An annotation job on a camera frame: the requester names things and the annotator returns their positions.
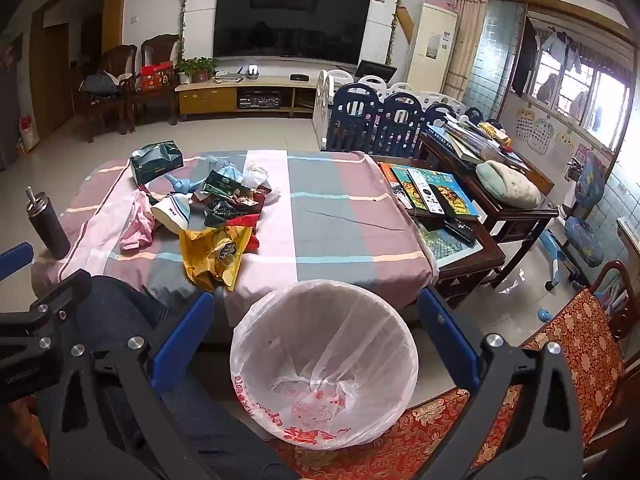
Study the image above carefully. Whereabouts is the dark wooden armchair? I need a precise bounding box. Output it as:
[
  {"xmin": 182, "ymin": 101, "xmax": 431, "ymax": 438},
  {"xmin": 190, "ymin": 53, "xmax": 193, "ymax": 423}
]
[
  {"xmin": 127, "ymin": 34, "xmax": 181, "ymax": 133},
  {"xmin": 75, "ymin": 44, "xmax": 138, "ymax": 143}
]

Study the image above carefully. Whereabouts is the white plastic bag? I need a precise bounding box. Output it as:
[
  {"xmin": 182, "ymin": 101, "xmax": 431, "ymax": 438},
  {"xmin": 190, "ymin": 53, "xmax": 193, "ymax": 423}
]
[{"xmin": 242, "ymin": 162, "xmax": 282, "ymax": 206}]

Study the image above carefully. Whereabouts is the dark green snack bag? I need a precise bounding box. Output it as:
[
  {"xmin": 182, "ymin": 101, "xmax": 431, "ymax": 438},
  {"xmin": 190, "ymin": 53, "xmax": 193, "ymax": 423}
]
[{"xmin": 200, "ymin": 170, "xmax": 247, "ymax": 202}]

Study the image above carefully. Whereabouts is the cream standing air conditioner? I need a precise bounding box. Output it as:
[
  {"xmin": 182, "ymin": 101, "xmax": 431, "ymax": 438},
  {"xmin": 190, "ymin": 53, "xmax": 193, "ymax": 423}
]
[{"xmin": 406, "ymin": 2, "xmax": 458, "ymax": 95}]

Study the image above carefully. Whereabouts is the red gift box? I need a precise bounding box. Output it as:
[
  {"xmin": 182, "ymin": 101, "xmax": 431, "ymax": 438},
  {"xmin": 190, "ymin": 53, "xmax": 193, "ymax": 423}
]
[{"xmin": 140, "ymin": 61, "xmax": 176, "ymax": 92}]

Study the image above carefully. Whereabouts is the row of colourful books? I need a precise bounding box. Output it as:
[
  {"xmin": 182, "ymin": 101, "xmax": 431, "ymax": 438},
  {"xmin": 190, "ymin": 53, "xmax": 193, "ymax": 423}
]
[{"xmin": 379, "ymin": 161, "xmax": 480, "ymax": 218}]

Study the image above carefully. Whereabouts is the small dark snack wrapper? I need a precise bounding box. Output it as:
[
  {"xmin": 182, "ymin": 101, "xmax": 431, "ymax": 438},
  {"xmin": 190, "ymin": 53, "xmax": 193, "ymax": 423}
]
[{"xmin": 203, "ymin": 199, "xmax": 232, "ymax": 228}]

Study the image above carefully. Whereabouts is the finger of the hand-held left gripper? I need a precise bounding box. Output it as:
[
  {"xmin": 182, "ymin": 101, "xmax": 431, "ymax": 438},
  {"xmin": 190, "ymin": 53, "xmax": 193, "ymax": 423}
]
[
  {"xmin": 0, "ymin": 269, "xmax": 93, "ymax": 346},
  {"xmin": 0, "ymin": 242, "xmax": 35, "ymax": 282}
]

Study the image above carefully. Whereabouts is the red snack wrapper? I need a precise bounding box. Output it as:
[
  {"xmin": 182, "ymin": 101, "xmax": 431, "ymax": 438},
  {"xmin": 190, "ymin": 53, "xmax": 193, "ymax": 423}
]
[{"xmin": 225, "ymin": 212, "xmax": 263, "ymax": 251}]

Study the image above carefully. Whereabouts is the brown wooden door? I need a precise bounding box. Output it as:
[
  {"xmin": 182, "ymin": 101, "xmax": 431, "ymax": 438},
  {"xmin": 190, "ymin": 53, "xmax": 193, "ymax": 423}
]
[{"xmin": 30, "ymin": 10, "xmax": 81, "ymax": 136}]

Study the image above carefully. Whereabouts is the pink plastic bag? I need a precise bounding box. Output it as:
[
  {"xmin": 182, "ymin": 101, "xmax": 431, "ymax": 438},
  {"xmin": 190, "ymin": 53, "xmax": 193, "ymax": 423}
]
[{"xmin": 119, "ymin": 190, "xmax": 157, "ymax": 252}]

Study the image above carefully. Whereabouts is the white remote control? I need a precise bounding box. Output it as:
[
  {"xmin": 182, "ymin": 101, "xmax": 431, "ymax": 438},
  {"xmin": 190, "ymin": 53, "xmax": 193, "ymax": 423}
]
[{"xmin": 407, "ymin": 167, "xmax": 435, "ymax": 211}]

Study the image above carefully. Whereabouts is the clear light blue plastic bag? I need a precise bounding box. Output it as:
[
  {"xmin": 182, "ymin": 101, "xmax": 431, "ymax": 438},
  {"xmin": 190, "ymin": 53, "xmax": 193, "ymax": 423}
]
[{"xmin": 202, "ymin": 156, "xmax": 242, "ymax": 182}]

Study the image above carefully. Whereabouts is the bin with white plastic liner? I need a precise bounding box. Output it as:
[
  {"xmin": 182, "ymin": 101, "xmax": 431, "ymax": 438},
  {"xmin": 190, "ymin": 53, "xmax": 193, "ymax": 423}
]
[{"xmin": 230, "ymin": 280, "xmax": 420, "ymax": 451}]

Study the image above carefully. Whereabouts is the beige curtain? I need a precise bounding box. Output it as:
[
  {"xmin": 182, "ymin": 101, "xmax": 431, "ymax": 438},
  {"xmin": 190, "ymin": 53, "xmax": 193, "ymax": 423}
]
[{"xmin": 444, "ymin": 0, "xmax": 492, "ymax": 91}]

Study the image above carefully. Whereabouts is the white blue medicine box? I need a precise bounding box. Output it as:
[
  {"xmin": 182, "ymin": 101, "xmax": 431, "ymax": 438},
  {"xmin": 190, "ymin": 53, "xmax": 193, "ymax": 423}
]
[{"xmin": 150, "ymin": 195, "xmax": 192, "ymax": 233}]

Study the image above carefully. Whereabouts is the barred window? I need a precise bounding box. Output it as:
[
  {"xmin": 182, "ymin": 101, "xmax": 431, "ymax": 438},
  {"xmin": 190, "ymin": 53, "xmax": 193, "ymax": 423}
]
[{"xmin": 530, "ymin": 35, "xmax": 633, "ymax": 136}]

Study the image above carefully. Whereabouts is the tall dark wooden side table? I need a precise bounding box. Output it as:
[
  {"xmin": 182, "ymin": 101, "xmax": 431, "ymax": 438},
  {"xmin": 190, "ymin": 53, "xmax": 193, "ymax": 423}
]
[{"xmin": 417, "ymin": 130, "xmax": 560, "ymax": 286}]

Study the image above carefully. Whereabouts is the blue child's swivel chair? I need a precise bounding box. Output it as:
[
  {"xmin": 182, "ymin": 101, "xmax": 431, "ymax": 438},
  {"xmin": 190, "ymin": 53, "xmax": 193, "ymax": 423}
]
[{"xmin": 537, "ymin": 150, "xmax": 608, "ymax": 292}]

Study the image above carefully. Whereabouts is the white red sack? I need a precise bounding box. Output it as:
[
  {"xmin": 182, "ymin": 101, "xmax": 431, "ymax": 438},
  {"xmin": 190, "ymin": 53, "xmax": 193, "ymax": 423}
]
[{"xmin": 19, "ymin": 116, "xmax": 41, "ymax": 152}]

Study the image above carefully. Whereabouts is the large flat television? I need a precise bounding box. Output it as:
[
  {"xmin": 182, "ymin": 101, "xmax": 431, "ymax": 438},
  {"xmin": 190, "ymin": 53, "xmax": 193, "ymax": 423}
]
[{"xmin": 212, "ymin": 0, "xmax": 372, "ymax": 67}]

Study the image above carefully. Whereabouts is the black laptop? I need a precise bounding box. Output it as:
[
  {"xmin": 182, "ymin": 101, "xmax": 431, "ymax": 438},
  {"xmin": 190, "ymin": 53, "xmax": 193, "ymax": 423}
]
[{"xmin": 355, "ymin": 59, "xmax": 398, "ymax": 83}]

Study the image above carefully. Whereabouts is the pale blue hanging garment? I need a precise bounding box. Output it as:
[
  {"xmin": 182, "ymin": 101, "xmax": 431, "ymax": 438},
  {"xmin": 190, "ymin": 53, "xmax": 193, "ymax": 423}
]
[{"xmin": 540, "ymin": 31, "xmax": 583, "ymax": 73}]

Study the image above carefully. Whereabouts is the wall calendar chart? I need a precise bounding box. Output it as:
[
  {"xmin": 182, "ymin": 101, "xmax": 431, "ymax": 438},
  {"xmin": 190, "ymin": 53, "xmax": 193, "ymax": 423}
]
[
  {"xmin": 554, "ymin": 132, "xmax": 576, "ymax": 168},
  {"xmin": 515, "ymin": 107, "xmax": 536, "ymax": 142},
  {"xmin": 531, "ymin": 117, "xmax": 557, "ymax": 157}
]

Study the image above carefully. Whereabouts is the yellow chip bag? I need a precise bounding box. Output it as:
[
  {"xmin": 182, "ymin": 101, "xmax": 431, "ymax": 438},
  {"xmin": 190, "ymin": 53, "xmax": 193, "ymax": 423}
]
[{"xmin": 179, "ymin": 224, "xmax": 253, "ymax": 292}]

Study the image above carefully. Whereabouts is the green potted plant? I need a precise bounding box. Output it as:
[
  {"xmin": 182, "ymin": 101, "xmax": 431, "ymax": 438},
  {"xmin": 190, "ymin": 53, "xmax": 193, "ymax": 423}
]
[{"xmin": 177, "ymin": 56, "xmax": 220, "ymax": 85}]

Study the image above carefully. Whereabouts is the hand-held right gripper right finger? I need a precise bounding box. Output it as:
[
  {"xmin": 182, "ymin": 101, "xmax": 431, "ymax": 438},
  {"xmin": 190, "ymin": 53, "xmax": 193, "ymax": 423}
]
[{"xmin": 417, "ymin": 287, "xmax": 586, "ymax": 480}]

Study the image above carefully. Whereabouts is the dark hanging garment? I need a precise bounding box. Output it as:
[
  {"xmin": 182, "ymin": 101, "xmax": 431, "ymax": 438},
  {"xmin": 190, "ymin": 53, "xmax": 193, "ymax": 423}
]
[{"xmin": 512, "ymin": 15, "xmax": 538, "ymax": 96}]

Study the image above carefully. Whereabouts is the dark green tissue pack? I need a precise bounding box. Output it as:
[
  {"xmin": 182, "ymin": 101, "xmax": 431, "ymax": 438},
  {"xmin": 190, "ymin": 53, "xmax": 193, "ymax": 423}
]
[{"xmin": 129, "ymin": 142, "xmax": 185, "ymax": 185}]

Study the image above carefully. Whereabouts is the low glass-topped wooden table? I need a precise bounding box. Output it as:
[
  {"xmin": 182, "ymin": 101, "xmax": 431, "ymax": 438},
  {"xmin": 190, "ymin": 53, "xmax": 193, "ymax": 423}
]
[{"xmin": 380, "ymin": 160, "xmax": 506, "ymax": 308}]

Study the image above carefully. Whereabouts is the wooden seat armrest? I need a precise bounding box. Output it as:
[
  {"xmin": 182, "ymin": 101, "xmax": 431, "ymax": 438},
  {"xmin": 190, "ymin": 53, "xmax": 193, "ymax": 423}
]
[{"xmin": 580, "ymin": 260, "xmax": 640, "ymax": 361}]

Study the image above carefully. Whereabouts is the green ivy garland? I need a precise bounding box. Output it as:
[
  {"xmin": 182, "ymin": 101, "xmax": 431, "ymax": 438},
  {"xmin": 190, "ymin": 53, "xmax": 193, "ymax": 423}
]
[
  {"xmin": 177, "ymin": 0, "xmax": 193, "ymax": 61},
  {"xmin": 385, "ymin": 0, "xmax": 408, "ymax": 66}
]

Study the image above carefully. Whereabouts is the pile of books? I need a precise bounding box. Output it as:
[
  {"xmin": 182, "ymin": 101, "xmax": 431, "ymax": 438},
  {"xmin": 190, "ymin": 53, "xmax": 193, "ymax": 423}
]
[{"xmin": 430, "ymin": 112, "xmax": 531, "ymax": 166}]

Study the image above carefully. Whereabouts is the black thermos bottle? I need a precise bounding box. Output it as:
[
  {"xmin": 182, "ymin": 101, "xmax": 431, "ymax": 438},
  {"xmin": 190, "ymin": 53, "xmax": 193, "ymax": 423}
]
[{"xmin": 26, "ymin": 186, "xmax": 72, "ymax": 261}]

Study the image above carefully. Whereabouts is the navy playpen fence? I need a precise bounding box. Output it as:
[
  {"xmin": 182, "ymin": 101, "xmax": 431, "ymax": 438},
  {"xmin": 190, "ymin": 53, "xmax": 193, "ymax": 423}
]
[{"xmin": 325, "ymin": 85, "xmax": 501, "ymax": 153}]

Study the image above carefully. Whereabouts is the yellow wooden television cabinet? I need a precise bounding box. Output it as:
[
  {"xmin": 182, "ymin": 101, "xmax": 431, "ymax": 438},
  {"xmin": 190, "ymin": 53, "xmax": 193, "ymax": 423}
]
[{"xmin": 175, "ymin": 74, "xmax": 321, "ymax": 122}]

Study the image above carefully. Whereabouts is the black remote control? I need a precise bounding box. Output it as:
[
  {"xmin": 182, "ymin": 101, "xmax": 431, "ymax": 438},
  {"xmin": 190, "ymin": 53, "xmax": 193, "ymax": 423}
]
[{"xmin": 445, "ymin": 217, "xmax": 478, "ymax": 243}]

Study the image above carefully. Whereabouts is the dark bag on armchair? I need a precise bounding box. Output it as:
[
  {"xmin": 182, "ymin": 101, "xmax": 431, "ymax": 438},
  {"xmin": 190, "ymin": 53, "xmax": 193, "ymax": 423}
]
[{"xmin": 80, "ymin": 71, "xmax": 121, "ymax": 96}]

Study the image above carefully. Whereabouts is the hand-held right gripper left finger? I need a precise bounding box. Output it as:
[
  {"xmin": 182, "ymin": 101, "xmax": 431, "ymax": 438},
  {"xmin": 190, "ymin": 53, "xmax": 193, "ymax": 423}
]
[{"xmin": 47, "ymin": 291, "xmax": 236, "ymax": 480}]

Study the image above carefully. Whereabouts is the white playpen fence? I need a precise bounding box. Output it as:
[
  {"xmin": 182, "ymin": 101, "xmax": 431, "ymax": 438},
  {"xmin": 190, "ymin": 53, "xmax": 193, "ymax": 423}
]
[{"xmin": 312, "ymin": 69, "xmax": 453, "ymax": 151}]

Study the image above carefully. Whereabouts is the blue twisted plastic bag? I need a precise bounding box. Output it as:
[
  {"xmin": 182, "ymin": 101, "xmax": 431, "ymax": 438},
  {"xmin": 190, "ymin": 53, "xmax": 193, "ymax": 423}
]
[{"xmin": 162, "ymin": 172, "xmax": 202, "ymax": 197}]

